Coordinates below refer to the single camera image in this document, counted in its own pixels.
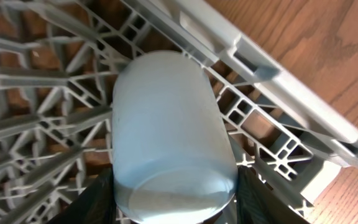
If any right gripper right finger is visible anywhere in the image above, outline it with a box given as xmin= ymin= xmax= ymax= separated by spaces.
xmin=236 ymin=166 xmax=308 ymax=224

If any grey plastic dishwasher rack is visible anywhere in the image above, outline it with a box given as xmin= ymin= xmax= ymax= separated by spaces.
xmin=0 ymin=0 xmax=358 ymax=223

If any light blue cup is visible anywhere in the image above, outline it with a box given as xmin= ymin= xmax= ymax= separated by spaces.
xmin=112 ymin=51 xmax=237 ymax=223

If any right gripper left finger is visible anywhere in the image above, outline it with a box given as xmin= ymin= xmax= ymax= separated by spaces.
xmin=47 ymin=168 xmax=117 ymax=224

